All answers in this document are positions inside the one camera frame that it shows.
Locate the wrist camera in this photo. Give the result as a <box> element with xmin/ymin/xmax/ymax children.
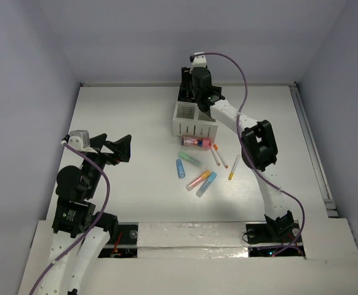
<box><xmin>61</xmin><ymin>130</ymin><xmax>90</xmax><ymax>152</ymax></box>
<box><xmin>189</xmin><ymin>52</ymin><xmax>207</xmax><ymax>68</ymax></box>

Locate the yellow white pen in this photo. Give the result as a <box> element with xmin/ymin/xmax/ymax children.
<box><xmin>228</xmin><ymin>154</ymin><xmax>241</xmax><ymax>181</ymax></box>

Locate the foil covered front board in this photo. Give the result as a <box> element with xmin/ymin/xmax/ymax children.
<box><xmin>137</xmin><ymin>222</ymin><xmax>249</xmax><ymax>259</ymax></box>

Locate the back wall rail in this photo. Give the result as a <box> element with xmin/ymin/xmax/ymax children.
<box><xmin>80</xmin><ymin>82</ymin><xmax>298</xmax><ymax>87</ymax></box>

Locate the orange tipped white pen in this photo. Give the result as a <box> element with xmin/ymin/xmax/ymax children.
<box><xmin>213</xmin><ymin>144</ymin><xmax>229</xmax><ymax>169</ymax></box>

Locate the pink capped tube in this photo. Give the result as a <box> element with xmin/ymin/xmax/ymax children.
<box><xmin>180</xmin><ymin>136</ymin><xmax>213</xmax><ymax>150</ymax></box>

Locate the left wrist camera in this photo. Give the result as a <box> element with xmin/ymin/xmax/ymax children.
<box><xmin>61</xmin><ymin>130</ymin><xmax>90</xmax><ymax>152</ymax></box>

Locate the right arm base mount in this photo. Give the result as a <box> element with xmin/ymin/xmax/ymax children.
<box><xmin>242</xmin><ymin>223</ymin><xmax>300</xmax><ymax>258</ymax></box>

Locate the right aluminium rail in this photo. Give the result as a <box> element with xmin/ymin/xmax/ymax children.
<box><xmin>289</xmin><ymin>85</ymin><xmax>340</xmax><ymax>218</ymax></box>

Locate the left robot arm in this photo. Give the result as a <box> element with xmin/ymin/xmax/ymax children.
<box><xmin>30</xmin><ymin>130</ymin><xmax>132</xmax><ymax>294</ymax></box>

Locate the black organizer container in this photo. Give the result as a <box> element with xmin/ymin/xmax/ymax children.
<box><xmin>177</xmin><ymin>84</ymin><xmax>221</xmax><ymax>106</ymax></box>

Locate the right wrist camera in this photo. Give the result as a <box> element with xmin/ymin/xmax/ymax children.
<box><xmin>189</xmin><ymin>52</ymin><xmax>207</xmax><ymax>68</ymax></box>

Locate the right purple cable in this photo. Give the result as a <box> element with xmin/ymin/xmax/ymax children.
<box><xmin>189</xmin><ymin>52</ymin><xmax>306</xmax><ymax>258</ymax></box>

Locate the orange pink glue stick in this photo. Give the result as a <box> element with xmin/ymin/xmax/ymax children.
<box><xmin>186</xmin><ymin>170</ymin><xmax>211</xmax><ymax>191</ymax></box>

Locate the white organizer container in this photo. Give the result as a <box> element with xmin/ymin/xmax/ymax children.
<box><xmin>172</xmin><ymin>101</ymin><xmax>218</xmax><ymax>141</ymax></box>

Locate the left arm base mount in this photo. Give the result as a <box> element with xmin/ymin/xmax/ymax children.
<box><xmin>98</xmin><ymin>223</ymin><xmax>138</xmax><ymax>258</ymax></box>

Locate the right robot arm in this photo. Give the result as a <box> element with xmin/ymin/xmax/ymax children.
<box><xmin>178</xmin><ymin>66</ymin><xmax>295</xmax><ymax>244</ymax></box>

